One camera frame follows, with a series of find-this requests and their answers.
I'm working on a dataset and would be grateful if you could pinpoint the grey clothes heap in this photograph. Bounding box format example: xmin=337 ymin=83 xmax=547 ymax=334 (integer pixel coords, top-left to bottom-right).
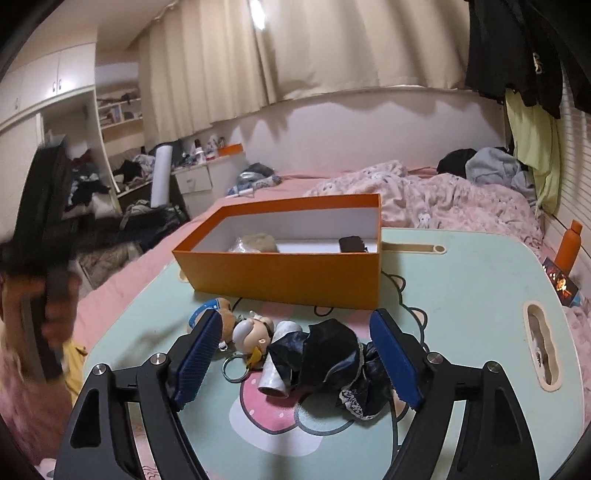
xmin=465 ymin=147 xmax=539 ymax=201

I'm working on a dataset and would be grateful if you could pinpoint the person's left hand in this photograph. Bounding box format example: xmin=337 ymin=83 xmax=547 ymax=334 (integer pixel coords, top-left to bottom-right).
xmin=39 ymin=272 xmax=83 ymax=352

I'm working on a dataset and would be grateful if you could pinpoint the silver grey bag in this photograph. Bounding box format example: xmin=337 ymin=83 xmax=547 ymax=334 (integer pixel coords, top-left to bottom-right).
xmin=236 ymin=162 xmax=282 ymax=188

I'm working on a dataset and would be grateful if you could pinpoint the white nightstand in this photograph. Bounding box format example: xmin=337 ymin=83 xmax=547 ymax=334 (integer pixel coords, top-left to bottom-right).
xmin=173 ymin=161 xmax=213 ymax=208

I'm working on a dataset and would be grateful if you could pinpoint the cream curtain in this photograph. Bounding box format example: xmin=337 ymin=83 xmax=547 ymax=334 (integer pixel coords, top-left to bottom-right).
xmin=139 ymin=0 xmax=476 ymax=139

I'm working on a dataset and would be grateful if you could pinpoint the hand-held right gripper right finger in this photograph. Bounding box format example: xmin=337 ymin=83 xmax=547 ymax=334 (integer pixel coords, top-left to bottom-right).
xmin=369 ymin=308 xmax=541 ymax=480

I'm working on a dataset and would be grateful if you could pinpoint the dark brown small item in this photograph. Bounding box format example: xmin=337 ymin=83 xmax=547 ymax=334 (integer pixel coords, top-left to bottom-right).
xmin=338 ymin=236 xmax=370 ymax=254

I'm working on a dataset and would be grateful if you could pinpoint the white foam roll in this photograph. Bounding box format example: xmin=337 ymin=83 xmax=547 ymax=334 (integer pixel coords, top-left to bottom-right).
xmin=150 ymin=144 xmax=174 ymax=208

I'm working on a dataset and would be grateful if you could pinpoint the person's left forearm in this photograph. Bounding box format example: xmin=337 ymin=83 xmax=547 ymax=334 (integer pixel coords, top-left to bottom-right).
xmin=0 ymin=272 xmax=79 ymax=462

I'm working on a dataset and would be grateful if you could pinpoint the white-haired doll keychain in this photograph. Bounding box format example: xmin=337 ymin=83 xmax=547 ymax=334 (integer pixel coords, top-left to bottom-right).
xmin=222 ymin=310 xmax=278 ymax=383

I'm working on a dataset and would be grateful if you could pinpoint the brown bear keychain blue ribbon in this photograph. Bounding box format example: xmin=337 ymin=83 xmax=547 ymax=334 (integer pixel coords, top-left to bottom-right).
xmin=187 ymin=298 xmax=238 ymax=344

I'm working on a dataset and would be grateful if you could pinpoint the yellow-green hanging cloth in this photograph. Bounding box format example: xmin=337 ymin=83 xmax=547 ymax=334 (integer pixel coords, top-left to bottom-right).
xmin=503 ymin=90 xmax=561 ymax=213

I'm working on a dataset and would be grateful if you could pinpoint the orange cardboard box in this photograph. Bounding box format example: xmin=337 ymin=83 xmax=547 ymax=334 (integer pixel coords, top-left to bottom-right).
xmin=172 ymin=193 xmax=384 ymax=311

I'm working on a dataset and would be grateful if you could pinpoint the pink rose print blanket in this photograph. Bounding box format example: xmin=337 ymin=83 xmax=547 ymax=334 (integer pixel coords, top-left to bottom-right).
xmin=307 ymin=159 xmax=591 ymax=416

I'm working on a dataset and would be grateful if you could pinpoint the dark printed card box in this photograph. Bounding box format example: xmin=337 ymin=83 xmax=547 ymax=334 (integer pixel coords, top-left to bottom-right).
xmin=541 ymin=256 xmax=580 ymax=306

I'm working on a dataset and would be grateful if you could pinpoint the white wardrobe cabinet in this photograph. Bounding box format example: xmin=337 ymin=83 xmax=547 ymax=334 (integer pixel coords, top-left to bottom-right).
xmin=0 ymin=39 xmax=121 ymax=217

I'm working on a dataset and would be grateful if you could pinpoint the pile of mixed clothes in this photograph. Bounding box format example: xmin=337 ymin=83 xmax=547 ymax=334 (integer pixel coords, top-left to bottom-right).
xmin=62 ymin=154 xmax=158 ymax=217

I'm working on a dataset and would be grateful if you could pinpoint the cluster of toiletry bottles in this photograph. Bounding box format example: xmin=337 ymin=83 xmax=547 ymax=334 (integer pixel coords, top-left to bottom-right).
xmin=180 ymin=135 xmax=228 ymax=163

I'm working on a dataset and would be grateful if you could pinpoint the white wall shelf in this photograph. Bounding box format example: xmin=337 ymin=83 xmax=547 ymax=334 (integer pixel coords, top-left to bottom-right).
xmin=95 ymin=88 xmax=144 ymax=144

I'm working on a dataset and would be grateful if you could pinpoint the black clothing heap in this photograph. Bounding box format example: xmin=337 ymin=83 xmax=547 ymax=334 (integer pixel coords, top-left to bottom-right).
xmin=436 ymin=148 xmax=478 ymax=177

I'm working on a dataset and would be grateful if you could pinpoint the pink bed sheet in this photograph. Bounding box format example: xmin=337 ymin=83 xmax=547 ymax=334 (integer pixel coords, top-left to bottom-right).
xmin=69 ymin=171 xmax=439 ymax=352

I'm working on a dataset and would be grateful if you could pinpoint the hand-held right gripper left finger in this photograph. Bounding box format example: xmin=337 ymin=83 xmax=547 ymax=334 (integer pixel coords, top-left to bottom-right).
xmin=54 ymin=309 xmax=225 ymax=480

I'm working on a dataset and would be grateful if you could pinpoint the white plastic roll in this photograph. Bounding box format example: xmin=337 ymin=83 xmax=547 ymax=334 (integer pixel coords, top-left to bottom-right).
xmin=257 ymin=320 xmax=305 ymax=398

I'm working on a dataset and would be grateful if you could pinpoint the beige plastic-wrapped item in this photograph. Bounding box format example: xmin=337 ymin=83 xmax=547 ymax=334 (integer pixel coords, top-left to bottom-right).
xmin=227 ymin=233 xmax=279 ymax=254

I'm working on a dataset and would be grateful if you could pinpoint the black lace satin cloth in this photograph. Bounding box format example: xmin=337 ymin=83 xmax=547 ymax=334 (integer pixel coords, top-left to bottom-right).
xmin=269 ymin=318 xmax=407 ymax=422

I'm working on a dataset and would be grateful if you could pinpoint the yellow cloth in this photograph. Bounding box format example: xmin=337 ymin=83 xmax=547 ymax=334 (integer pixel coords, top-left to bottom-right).
xmin=62 ymin=340 xmax=88 ymax=403

